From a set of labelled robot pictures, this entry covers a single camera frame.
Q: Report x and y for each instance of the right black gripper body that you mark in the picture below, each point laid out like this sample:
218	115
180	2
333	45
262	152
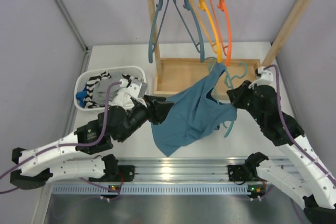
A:
255	112

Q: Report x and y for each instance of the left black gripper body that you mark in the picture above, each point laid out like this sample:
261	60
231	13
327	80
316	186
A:
156	109

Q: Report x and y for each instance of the teal blue tank top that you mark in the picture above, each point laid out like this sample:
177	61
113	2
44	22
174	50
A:
195	114

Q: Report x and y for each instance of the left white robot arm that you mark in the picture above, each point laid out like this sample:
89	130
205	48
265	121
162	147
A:
79	154

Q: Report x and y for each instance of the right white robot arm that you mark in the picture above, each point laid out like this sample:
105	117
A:
315	191

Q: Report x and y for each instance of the yellow hanger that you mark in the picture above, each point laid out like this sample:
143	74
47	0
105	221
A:
215	45

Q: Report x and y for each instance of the black white striped garment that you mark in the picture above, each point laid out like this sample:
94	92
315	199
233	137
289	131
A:
88	102

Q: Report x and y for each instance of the grey garment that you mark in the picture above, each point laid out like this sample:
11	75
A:
100	89

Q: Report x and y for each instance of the white plastic laundry basket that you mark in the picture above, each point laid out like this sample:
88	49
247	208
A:
84	78

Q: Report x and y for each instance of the blue garment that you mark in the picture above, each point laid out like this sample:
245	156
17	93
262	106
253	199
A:
80	97

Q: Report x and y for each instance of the wooden clothes rack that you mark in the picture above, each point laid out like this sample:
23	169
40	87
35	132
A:
177	69

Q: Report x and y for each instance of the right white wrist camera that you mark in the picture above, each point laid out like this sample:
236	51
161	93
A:
263	77

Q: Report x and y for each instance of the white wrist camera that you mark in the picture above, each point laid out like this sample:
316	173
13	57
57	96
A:
263	77
136	90

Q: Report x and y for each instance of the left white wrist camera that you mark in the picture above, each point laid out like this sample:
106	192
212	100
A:
136	90

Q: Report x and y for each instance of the aluminium mounting rail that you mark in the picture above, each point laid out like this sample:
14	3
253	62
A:
172	176

